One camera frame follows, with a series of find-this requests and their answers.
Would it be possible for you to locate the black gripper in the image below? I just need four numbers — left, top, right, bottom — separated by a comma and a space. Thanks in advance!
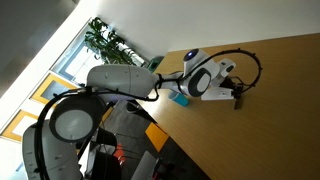
226, 78, 244, 110

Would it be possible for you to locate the blue plastic cup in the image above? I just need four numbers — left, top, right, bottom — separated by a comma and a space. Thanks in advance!
167, 90, 190, 108

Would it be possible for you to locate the green bin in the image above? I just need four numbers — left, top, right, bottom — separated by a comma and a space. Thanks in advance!
146, 55, 165, 74

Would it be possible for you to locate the green potted plant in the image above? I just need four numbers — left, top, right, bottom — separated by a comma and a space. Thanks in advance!
83, 16, 138, 66

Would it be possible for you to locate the black office chair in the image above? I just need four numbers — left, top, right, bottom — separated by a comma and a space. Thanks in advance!
89, 128, 123, 180

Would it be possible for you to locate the white framed window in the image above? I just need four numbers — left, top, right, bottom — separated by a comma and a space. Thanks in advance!
51, 19, 148, 86

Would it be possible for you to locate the yellow framed window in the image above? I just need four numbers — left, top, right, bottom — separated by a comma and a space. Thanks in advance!
30, 71, 84, 114
0, 109, 41, 144

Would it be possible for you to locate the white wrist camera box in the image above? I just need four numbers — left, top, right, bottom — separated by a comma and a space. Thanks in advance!
200, 87, 234, 101

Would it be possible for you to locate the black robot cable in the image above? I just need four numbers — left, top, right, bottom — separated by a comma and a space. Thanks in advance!
33, 48, 264, 180

